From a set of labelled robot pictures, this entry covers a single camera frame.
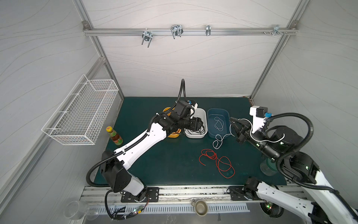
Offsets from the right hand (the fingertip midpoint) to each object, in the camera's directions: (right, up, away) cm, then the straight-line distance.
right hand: (233, 115), depth 55 cm
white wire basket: (-72, -1, +13) cm, 73 cm away
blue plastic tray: (+11, -2, +49) cm, 51 cm away
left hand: (-10, -4, +18) cm, 22 cm away
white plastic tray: (-6, -1, +49) cm, 50 cm away
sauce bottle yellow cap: (-62, -14, +28) cm, 70 cm away
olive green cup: (-11, -48, +14) cm, 51 cm away
